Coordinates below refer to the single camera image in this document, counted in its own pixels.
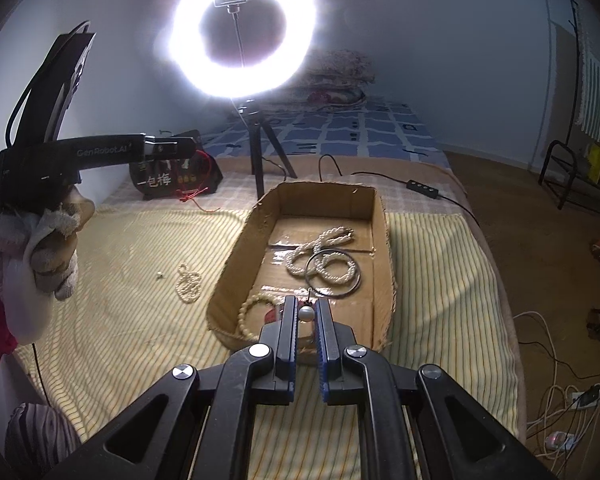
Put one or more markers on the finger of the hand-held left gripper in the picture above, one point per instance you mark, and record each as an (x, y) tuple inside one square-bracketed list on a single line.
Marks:
[(172, 149)]

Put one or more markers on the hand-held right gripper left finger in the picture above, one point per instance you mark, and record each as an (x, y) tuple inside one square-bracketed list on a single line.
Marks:
[(291, 332)]

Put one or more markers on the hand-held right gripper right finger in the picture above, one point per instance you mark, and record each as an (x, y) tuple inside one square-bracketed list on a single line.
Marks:
[(324, 342)]

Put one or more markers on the pearl earring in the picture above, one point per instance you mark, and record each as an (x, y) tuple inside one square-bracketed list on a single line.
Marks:
[(307, 315)]

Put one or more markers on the thin black bangle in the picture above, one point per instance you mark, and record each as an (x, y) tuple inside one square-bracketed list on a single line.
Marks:
[(305, 272)]

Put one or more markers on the brown cardboard box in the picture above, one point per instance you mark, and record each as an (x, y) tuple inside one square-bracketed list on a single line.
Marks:
[(240, 255)]

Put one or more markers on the person's left hand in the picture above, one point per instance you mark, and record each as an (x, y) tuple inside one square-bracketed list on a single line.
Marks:
[(45, 255)]

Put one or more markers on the black snack bag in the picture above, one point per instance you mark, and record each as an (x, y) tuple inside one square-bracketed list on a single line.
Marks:
[(160, 180)]

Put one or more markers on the black tripod stand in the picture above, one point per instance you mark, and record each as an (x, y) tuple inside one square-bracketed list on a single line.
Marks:
[(256, 160)]

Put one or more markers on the yellow striped bed sheet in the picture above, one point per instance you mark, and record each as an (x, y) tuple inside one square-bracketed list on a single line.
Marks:
[(130, 260)]

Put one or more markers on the plaid beige blanket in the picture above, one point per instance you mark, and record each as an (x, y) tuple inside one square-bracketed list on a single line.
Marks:
[(420, 195)]

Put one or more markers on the folded floral quilt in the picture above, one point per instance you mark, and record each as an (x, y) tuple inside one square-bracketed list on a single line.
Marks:
[(340, 67)]

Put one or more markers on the blue patterned bed sheet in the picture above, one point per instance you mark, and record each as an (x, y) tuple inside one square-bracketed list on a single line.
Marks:
[(360, 130)]

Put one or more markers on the white power strip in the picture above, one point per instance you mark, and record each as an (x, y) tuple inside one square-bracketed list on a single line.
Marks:
[(587, 396)]

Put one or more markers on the striped dark cloth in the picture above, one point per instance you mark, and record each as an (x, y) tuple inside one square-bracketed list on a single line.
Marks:
[(35, 435)]

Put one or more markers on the black metal shoe rack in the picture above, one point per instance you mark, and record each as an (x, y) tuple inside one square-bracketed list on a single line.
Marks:
[(550, 160)]

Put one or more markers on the beige hanging cloth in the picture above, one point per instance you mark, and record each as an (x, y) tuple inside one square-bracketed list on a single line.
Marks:
[(562, 70)]

